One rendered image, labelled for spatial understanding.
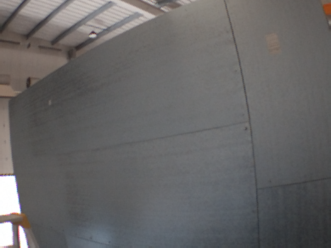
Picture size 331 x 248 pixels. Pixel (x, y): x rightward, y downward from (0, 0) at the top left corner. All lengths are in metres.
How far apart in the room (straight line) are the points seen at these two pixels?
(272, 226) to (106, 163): 0.90
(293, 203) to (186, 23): 0.86
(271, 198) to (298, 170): 0.15
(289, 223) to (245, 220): 0.19
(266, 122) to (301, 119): 0.14
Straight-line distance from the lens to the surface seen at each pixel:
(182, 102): 1.27
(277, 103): 1.09
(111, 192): 1.59
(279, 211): 1.12
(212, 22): 1.26
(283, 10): 1.15
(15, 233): 1.75
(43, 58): 13.01
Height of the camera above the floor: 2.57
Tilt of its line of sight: 8 degrees up
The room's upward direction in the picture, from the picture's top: 7 degrees counter-clockwise
